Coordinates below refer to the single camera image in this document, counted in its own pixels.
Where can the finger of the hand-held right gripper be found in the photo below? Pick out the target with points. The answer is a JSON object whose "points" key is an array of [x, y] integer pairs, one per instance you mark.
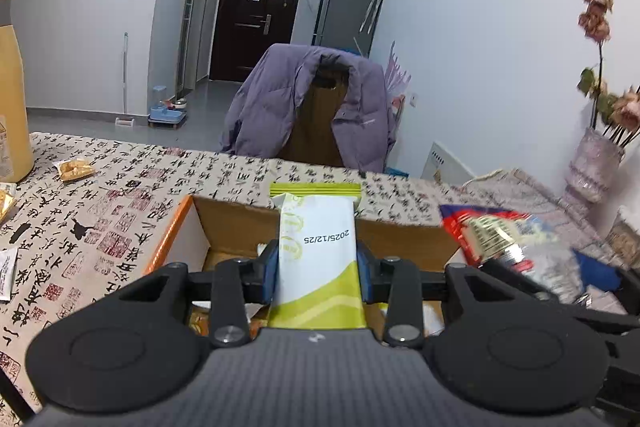
{"points": [[597, 274], [620, 322]]}

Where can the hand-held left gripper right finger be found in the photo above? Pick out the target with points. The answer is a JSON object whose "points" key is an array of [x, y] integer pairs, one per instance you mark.
{"points": [[364, 267]]}

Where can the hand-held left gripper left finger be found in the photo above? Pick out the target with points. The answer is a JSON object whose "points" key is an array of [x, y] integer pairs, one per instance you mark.
{"points": [[271, 267]]}

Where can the long green white snack packet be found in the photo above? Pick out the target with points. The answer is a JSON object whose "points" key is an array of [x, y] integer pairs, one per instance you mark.
{"points": [[320, 267]]}

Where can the orange cardboard box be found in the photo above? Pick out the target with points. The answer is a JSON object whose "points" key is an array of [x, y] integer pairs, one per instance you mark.
{"points": [[235, 227]]}

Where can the large orange snack packet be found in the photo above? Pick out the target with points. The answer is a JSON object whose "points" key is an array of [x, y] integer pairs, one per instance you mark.
{"points": [[199, 322]]}

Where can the red snack packet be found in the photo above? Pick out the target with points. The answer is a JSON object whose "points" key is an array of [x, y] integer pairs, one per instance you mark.
{"points": [[480, 232]]}

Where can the glass storage jar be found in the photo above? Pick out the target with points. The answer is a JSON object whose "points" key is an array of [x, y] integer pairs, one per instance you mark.
{"points": [[627, 232]]}

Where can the folded patterned blanket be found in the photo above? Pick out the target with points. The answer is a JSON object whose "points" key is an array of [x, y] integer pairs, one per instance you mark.
{"points": [[530, 197]]}

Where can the pink ribbed vase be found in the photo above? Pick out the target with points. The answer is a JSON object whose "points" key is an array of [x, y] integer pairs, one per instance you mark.
{"points": [[592, 167]]}

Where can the brown wooden chair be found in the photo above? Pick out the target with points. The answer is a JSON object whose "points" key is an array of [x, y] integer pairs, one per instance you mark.
{"points": [[315, 127]]}

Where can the purple puffer jacket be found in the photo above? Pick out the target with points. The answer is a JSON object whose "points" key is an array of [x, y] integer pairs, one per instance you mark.
{"points": [[265, 107]]}

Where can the blue pet water feeder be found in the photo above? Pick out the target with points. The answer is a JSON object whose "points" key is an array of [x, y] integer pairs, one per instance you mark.
{"points": [[167, 109]]}

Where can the pink leaf decoration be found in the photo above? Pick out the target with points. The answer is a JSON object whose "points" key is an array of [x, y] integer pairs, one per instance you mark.
{"points": [[397, 72]]}

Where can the small orange snack packet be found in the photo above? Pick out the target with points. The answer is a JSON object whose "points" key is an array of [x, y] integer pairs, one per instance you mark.
{"points": [[74, 170]]}

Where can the white mop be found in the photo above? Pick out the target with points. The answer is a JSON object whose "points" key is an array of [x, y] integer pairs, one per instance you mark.
{"points": [[125, 77]]}

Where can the dark entrance door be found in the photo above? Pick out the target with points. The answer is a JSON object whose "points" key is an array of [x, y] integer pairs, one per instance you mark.
{"points": [[250, 22]]}

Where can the grey refrigerator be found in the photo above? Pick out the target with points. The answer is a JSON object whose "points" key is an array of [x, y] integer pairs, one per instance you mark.
{"points": [[345, 17]]}

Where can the dried pink roses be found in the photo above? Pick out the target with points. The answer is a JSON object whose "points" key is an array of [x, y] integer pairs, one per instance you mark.
{"points": [[597, 22]]}

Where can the grey side door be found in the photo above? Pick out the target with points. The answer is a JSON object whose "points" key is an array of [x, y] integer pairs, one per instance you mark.
{"points": [[195, 17]]}

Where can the small white snack packet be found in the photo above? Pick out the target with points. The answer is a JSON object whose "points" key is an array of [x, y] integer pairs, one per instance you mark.
{"points": [[7, 277]]}

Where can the small orange cracker packet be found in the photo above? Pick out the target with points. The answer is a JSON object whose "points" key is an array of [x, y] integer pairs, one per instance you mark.
{"points": [[7, 202]]}

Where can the yellow thermos bottle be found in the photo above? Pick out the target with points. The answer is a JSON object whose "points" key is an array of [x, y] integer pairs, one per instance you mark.
{"points": [[12, 97]]}

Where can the white wall outlet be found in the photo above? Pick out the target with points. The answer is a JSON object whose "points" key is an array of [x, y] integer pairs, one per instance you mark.
{"points": [[413, 99]]}

